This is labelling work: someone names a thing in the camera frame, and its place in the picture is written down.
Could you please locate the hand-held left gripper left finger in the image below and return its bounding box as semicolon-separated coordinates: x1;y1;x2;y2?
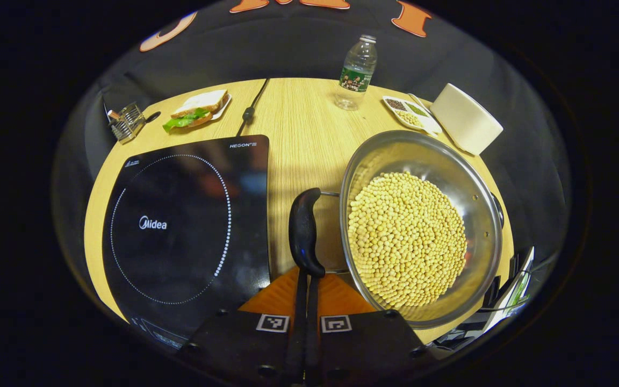
181;266;307;385

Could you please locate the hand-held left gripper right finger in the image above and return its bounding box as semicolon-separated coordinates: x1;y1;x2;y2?
305;273;429;385

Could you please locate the stainless steel pot black handle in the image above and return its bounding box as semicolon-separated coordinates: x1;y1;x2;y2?
288;130;505;329

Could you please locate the pile of yellow soybeans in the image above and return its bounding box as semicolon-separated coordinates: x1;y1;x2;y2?
347;172;468;308

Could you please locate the black induction cooktop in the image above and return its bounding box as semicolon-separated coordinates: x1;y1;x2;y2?
102;134;271;350

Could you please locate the white toaster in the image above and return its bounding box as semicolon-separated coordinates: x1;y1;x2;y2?
430;83;503;156

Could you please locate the white divided dish with beans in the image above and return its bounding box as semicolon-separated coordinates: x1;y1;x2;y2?
382;96;443;135

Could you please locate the white spoon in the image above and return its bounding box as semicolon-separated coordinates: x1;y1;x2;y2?
408;92;435;114

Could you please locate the small white plate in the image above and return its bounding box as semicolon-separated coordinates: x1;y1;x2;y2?
210;95;232;121

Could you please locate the sandwich with lettuce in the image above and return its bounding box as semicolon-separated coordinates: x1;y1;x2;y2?
163;89;229;134

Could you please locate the clear plastic water bottle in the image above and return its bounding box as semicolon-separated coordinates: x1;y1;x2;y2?
334;35;378;111

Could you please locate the black backdrop cloth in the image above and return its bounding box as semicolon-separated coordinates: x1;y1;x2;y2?
54;0;571;178

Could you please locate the black power cable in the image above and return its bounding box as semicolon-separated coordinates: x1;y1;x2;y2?
236;78;270;137

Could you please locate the metal wire rack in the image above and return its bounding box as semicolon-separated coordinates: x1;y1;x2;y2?
105;102;149;145

